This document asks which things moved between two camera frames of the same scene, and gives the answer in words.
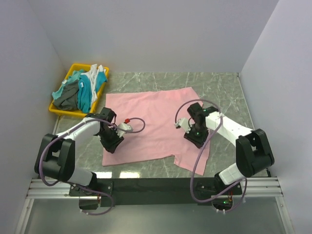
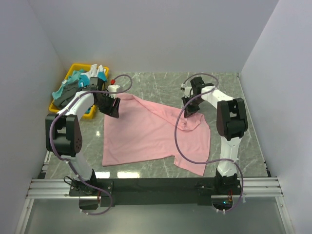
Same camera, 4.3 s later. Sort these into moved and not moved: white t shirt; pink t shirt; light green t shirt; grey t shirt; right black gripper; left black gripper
Moved: left black gripper; right black gripper; pink t shirt
Not moved: light green t shirt; white t shirt; grey t shirt
